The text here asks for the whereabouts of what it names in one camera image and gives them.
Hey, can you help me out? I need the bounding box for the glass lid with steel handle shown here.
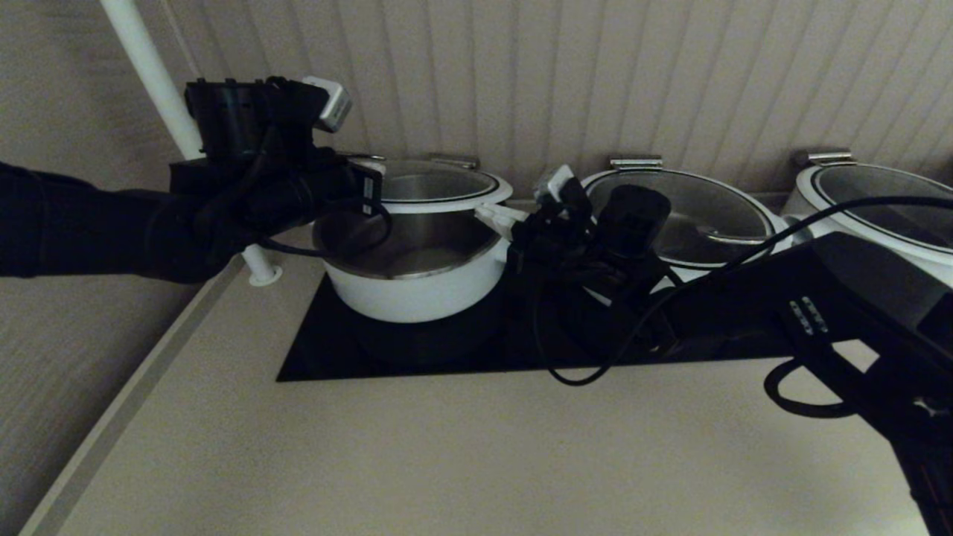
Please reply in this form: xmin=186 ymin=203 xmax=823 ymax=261
xmin=581 ymin=170 xmax=794 ymax=270
xmin=348 ymin=155 xmax=514 ymax=215
xmin=797 ymin=164 xmax=953 ymax=265

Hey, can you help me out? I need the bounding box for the wide black glass hob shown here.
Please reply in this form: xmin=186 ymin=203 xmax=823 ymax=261
xmin=275 ymin=253 xmax=879 ymax=383

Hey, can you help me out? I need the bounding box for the white support pole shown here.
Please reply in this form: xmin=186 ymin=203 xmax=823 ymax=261
xmin=101 ymin=0 xmax=284 ymax=288

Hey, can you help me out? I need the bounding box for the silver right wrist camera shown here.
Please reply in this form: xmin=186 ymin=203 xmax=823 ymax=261
xmin=533 ymin=165 xmax=576 ymax=206

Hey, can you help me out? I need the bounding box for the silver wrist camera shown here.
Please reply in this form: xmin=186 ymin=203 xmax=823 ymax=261
xmin=533 ymin=165 xmax=576 ymax=206
xmin=302 ymin=75 xmax=354 ymax=134

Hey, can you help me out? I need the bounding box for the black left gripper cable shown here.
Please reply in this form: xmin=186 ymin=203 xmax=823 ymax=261
xmin=192 ymin=127 xmax=394 ymax=260

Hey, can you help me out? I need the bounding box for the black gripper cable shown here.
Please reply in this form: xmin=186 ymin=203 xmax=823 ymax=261
xmin=532 ymin=195 xmax=953 ymax=386
xmin=192 ymin=127 xmax=394 ymax=260

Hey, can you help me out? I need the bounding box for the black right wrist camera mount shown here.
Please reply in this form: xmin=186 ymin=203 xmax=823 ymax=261
xmin=551 ymin=175 xmax=672 ymax=261

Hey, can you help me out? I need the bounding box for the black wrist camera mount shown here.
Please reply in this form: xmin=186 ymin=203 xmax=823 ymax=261
xmin=184 ymin=76 xmax=330 ymax=161
xmin=551 ymin=175 xmax=672 ymax=261

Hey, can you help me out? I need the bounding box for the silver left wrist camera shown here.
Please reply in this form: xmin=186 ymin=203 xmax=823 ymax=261
xmin=302 ymin=75 xmax=354 ymax=134

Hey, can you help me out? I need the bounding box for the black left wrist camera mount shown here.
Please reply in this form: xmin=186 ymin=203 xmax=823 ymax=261
xmin=184 ymin=76 xmax=330 ymax=161

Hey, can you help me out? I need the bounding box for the black right arm cable loop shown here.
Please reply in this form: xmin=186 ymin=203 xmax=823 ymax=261
xmin=765 ymin=356 xmax=864 ymax=419

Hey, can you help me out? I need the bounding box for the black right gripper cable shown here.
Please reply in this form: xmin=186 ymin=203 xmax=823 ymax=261
xmin=532 ymin=195 xmax=953 ymax=386

